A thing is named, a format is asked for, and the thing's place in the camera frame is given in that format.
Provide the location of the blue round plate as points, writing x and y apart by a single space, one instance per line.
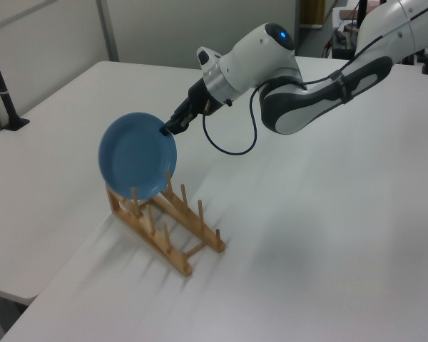
135 156

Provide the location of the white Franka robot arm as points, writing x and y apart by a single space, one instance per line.
257 53

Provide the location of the brown cardboard box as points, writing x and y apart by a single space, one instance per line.
347 13

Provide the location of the grey metal partition post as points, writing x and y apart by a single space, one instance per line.
109 32

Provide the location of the black electronics box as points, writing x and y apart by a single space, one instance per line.
342 42

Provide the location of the black camera stand pole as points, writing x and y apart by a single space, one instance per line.
5 101

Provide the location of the wooden plate rack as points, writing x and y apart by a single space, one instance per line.
185 269

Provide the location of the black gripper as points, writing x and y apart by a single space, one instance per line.
201 96

